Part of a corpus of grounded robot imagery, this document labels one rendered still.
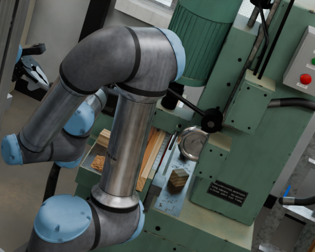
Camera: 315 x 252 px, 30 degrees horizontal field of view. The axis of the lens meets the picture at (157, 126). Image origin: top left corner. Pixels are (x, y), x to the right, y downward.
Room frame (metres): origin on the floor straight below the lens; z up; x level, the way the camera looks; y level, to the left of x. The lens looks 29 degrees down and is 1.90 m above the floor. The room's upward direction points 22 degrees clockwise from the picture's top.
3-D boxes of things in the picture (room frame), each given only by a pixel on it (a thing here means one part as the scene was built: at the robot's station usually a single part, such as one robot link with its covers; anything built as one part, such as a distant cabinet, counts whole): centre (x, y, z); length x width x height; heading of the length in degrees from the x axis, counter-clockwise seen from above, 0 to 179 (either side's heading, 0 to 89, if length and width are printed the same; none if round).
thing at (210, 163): (1.52, -0.19, 1.02); 0.09 x 0.07 x 0.12; 178
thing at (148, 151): (1.62, -0.01, 0.92); 0.63 x 0.02 x 0.04; 178
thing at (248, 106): (1.52, -0.22, 1.22); 0.09 x 0.08 x 0.15; 88
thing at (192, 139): (1.55, -0.13, 1.02); 0.12 x 0.03 x 0.12; 88
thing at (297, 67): (1.53, -0.32, 1.40); 0.10 x 0.06 x 0.16; 88
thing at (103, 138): (1.55, 0.13, 0.92); 0.05 x 0.04 x 0.04; 82
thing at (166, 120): (1.68, -0.03, 0.99); 0.14 x 0.07 x 0.09; 88
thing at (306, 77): (1.50, -0.32, 1.36); 0.03 x 0.01 x 0.03; 88
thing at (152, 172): (1.68, -0.04, 0.93); 0.60 x 0.02 x 0.06; 178
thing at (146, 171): (1.68, -0.03, 0.92); 0.60 x 0.02 x 0.05; 178
